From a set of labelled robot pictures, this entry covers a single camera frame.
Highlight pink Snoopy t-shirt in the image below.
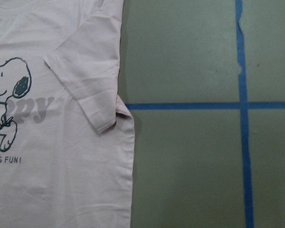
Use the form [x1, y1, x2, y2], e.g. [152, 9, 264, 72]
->
[0, 0, 135, 228]

